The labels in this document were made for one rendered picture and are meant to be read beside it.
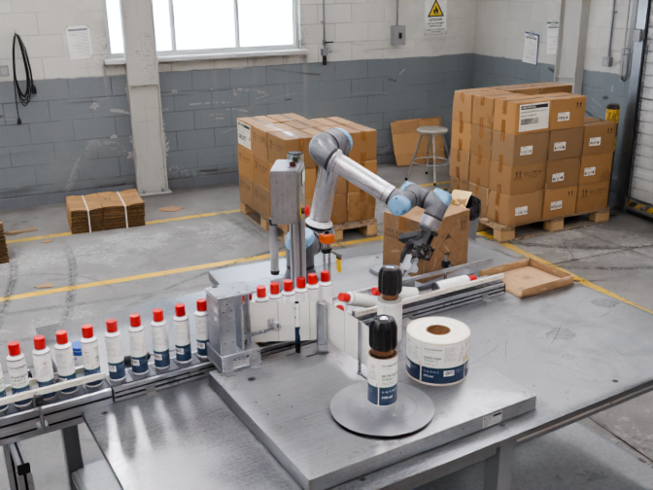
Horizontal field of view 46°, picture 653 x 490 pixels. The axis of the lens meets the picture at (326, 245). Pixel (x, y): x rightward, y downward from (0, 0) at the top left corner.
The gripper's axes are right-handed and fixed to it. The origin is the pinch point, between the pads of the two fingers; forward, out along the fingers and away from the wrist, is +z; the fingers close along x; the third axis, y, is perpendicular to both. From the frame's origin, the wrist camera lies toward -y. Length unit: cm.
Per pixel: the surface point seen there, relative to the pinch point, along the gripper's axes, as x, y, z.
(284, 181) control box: -64, -1, -13
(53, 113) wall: -7, -540, 19
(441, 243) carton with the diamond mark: 30.1, -19.2, -17.4
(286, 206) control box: -60, -1, -5
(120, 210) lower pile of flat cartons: 48, -425, 70
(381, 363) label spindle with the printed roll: -49, 64, 22
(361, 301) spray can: -15.5, 4.1, 15.4
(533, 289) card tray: 57, 14, -16
